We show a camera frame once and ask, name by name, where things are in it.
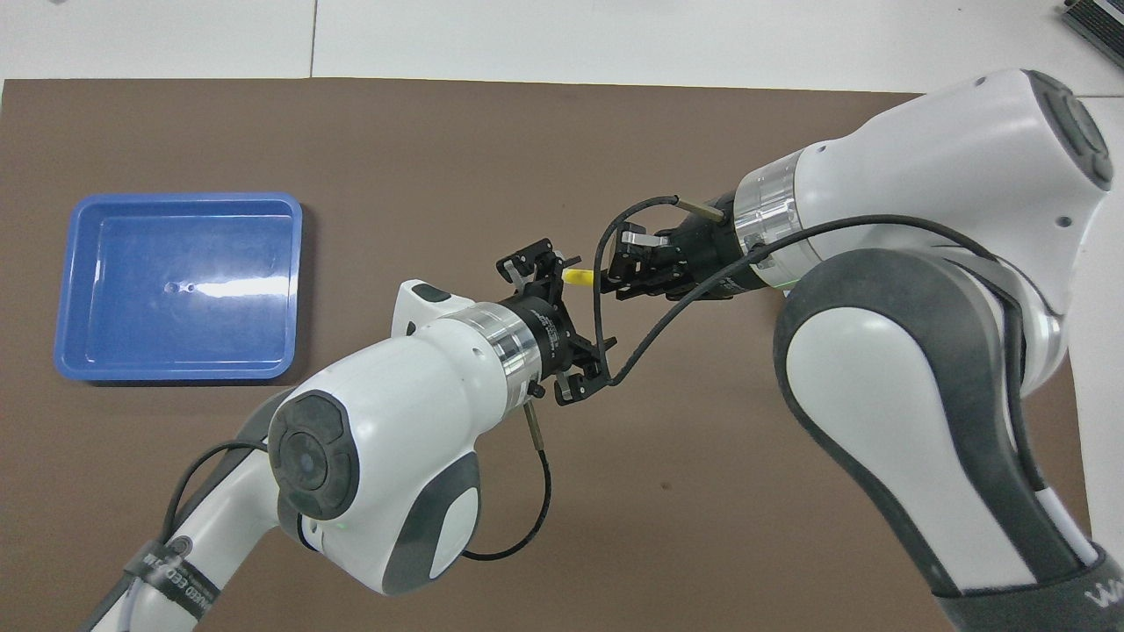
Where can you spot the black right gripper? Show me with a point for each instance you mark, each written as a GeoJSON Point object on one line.
{"type": "Point", "coordinates": [702, 254]}

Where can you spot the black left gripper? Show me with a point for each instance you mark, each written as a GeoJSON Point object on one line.
{"type": "Point", "coordinates": [544, 338]}

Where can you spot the yellow pen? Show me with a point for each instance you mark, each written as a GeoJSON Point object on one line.
{"type": "Point", "coordinates": [580, 277]}

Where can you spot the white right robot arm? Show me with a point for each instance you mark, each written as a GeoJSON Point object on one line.
{"type": "Point", "coordinates": [922, 351]}

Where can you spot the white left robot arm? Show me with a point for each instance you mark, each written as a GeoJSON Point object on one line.
{"type": "Point", "coordinates": [395, 421]}

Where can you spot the blue plastic tray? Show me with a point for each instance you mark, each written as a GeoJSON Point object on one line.
{"type": "Point", "coordinates": [176, 290]}

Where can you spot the brown table mat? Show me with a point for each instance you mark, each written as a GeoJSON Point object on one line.
{"type": "Point", "coordinates": [439, 140]}

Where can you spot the grey ribbed device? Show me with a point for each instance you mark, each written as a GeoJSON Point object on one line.
{"type": "Point", "coordinates": [1098, 17]}

